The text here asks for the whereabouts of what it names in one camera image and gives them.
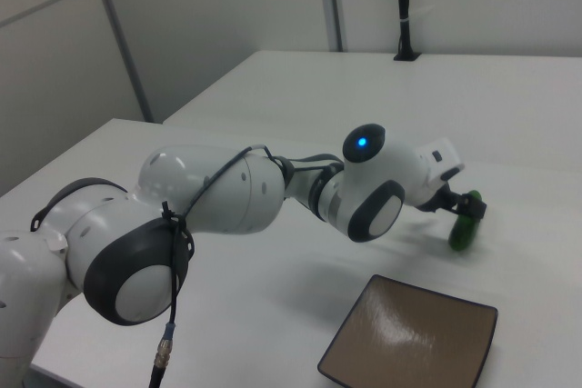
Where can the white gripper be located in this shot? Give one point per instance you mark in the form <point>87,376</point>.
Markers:
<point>443,158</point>

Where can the green cucumber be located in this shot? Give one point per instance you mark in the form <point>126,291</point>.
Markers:
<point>461,233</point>

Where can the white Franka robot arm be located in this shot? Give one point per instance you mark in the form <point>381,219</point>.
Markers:
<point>236,197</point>

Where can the brown square ceramic plate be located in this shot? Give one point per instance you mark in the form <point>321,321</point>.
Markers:
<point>400,338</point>

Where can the black clamped camera pole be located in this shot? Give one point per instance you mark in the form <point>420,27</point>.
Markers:
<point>404,6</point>

